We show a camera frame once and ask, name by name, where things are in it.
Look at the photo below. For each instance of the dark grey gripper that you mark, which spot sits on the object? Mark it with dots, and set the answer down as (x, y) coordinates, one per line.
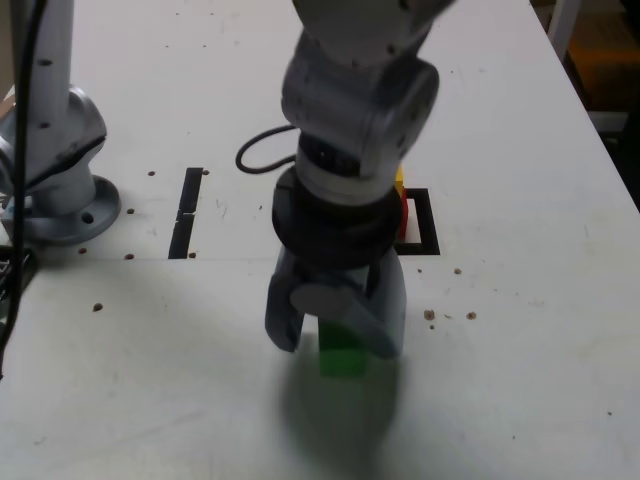
(345, 280)

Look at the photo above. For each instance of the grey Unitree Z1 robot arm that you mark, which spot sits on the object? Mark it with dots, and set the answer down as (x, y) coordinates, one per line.
(350, 90)

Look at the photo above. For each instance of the black tray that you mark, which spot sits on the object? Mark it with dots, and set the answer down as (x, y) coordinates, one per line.
(7, 280)

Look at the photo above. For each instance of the green cube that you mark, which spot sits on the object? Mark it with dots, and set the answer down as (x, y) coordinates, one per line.
(340, 362)

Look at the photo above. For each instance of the black tape strip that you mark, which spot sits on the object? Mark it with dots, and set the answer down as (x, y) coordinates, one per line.
(181, 235)

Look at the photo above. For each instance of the yellow-brown box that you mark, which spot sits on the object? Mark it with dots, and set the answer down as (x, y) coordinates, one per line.
(605, 70)

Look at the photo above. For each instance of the red cube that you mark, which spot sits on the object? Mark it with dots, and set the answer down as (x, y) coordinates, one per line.
(404, 220)

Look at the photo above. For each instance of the black tape square outline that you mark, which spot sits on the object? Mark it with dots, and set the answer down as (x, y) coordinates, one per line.
(430, 225)

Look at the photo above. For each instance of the small dark object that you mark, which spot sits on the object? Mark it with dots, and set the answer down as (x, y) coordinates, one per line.
(2, 355)

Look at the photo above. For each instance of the yellow cube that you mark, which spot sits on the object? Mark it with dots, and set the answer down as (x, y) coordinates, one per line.
(399, 180)

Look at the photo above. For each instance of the white furniture frame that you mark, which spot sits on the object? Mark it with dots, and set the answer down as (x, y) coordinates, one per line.
(562, 25)

